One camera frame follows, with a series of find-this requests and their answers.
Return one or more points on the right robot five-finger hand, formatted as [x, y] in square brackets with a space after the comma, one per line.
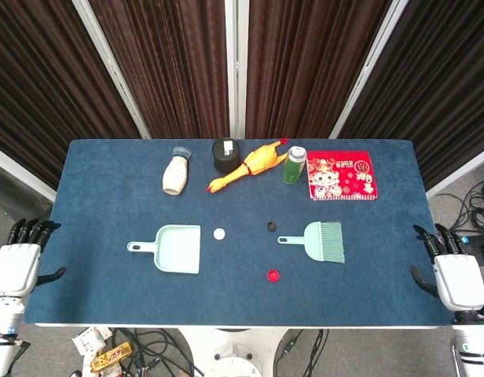
[460, 282]

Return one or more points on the blue table cloth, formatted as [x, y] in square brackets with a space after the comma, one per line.
[108, 294]

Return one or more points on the gold snack wrapper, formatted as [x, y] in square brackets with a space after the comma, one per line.
[112, 353]

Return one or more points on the black mesh pen holder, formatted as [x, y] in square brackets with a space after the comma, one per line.
[226, 159]

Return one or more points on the white bottle cap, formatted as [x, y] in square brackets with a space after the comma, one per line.
[219, 234]

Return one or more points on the red patterned pouch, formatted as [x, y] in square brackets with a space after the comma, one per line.
[344, 176]

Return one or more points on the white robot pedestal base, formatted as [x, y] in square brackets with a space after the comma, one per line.
[230, 353]

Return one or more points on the brown ribbed partition panel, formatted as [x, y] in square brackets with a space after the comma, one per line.
[41, 86]
[171, 66]
[442, 86]
[305, 66]

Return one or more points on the white paper packaging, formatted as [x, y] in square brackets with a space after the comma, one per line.
[89, 339]

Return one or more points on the green can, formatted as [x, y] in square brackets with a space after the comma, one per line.
[294, 167]

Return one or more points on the yellow rubber chicken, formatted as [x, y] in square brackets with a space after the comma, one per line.
[257, 159]

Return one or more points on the cream white plastic bottle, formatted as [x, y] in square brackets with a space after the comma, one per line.
[175, 176]

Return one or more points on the mint green hand brush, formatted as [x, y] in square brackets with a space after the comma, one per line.
[316, 243]

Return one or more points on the red bottle cap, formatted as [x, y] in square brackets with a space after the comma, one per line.
[273, 275]

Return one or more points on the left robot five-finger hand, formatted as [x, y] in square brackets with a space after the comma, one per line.
[16, 271]

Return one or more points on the white partition base rail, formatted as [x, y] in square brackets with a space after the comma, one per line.
[22, 173]
[462, 173]

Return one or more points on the mint green plastic dustpan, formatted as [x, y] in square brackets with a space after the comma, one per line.
[175, 251]

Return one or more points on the black bottle cap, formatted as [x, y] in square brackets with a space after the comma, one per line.
[272, 226]

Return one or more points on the white partition post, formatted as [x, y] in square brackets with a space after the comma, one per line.
[235, 70]
[108, 63]
[369, 66]

